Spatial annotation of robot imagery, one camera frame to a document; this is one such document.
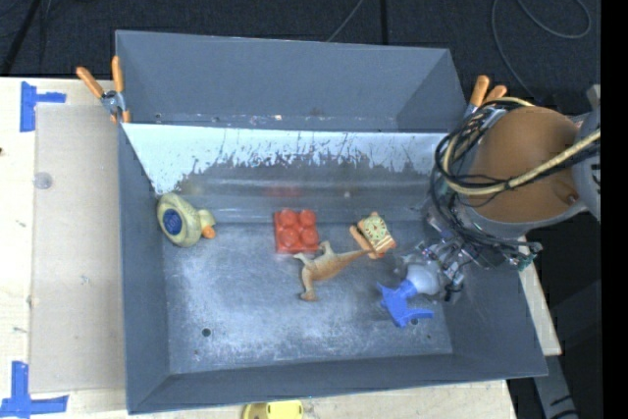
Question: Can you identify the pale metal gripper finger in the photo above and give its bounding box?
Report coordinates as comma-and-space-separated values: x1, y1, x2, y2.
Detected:
399, 245, 444, 268
440, 259, 467, 294

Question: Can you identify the blue and white spray bottle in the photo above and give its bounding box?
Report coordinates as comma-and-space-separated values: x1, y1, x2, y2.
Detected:
376, 261, 442, 330

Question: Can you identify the brown toy dinosaur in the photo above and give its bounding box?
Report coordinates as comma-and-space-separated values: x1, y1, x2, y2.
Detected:
292, 239, 370, 302

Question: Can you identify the red toy building block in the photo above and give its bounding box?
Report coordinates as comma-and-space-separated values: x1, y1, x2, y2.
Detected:
273, 208, 321, 255

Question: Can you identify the grey metal bin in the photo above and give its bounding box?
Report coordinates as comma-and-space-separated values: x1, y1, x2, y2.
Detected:
114, 29, 550, 415

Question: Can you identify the yellow toy duck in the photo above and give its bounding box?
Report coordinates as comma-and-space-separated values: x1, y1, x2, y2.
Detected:
156, 191, 218, 248

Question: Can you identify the pale wood board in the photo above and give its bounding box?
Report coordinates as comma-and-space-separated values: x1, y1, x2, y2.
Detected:
27, 102, 127, 394

